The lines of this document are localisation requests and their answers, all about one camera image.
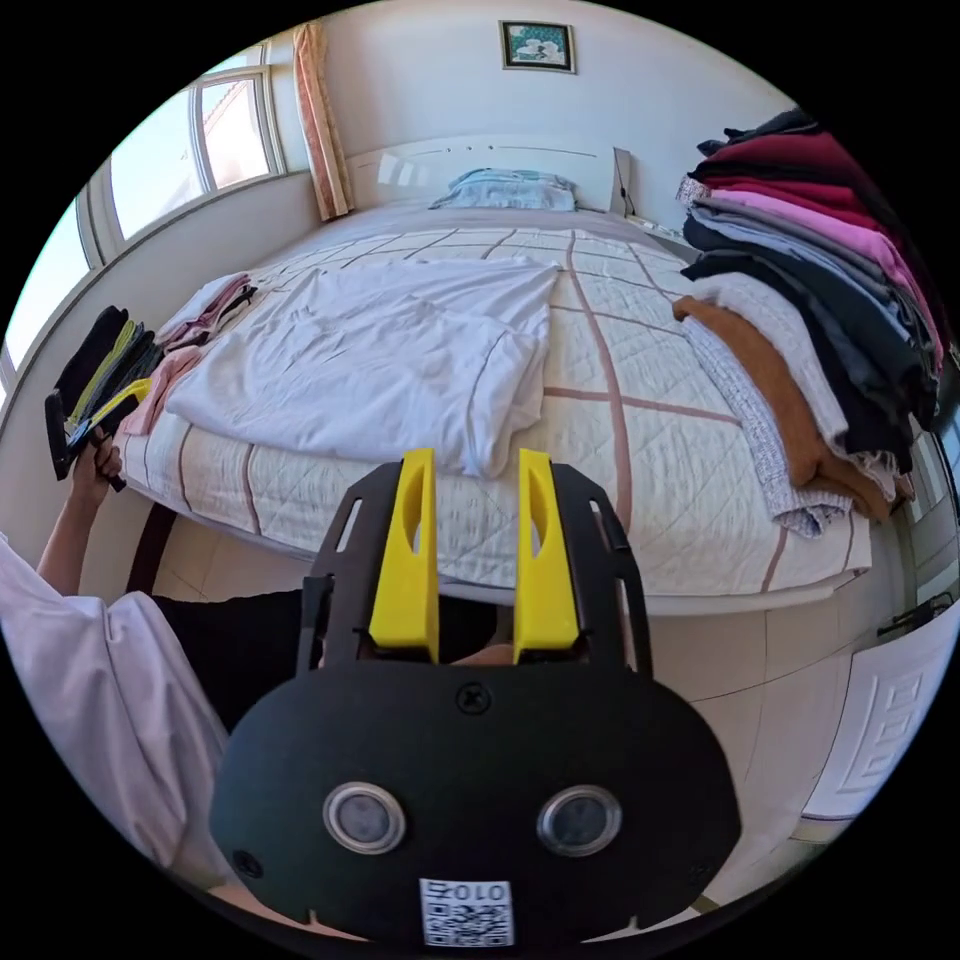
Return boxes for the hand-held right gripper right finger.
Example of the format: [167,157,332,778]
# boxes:
[512,447,582,666]

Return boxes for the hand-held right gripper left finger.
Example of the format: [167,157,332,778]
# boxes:
[368,447,442,666]

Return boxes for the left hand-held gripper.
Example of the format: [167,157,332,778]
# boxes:
[64,378,154,494]

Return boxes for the person's left forearm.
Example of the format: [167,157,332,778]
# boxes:
[34,484,108,601]

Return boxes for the white short sleeve shirt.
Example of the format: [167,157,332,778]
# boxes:
[162,256,563,481]

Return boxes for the person's left hand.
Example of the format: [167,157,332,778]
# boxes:
[68,437,126,499]

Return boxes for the pile of dark yellow clothes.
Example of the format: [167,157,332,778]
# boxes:
[53,304,165,423]

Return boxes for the pile of white pink clothes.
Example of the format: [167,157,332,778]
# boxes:
[118,272,259,439]

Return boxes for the bed with checked quilt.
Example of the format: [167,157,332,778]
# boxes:
[118,137,876,603]

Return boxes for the window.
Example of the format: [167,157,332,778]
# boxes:
[0,43,291,410]

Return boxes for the person's body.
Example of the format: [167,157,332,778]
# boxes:
[0,524,499,895]

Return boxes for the striped pink curtain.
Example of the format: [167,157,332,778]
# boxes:
[291,21,356,222]

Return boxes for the tall pile of clothes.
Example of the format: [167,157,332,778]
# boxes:
[670,107,949,538]

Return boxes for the white cupboard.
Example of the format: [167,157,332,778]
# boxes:
[800,590,960,828]

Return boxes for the light blue pillow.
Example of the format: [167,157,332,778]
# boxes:
[428,167,580,214]

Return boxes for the framed picture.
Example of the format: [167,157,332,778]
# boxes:
[497,19,578,76]

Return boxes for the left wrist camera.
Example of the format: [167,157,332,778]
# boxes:
[43,389,74,482]

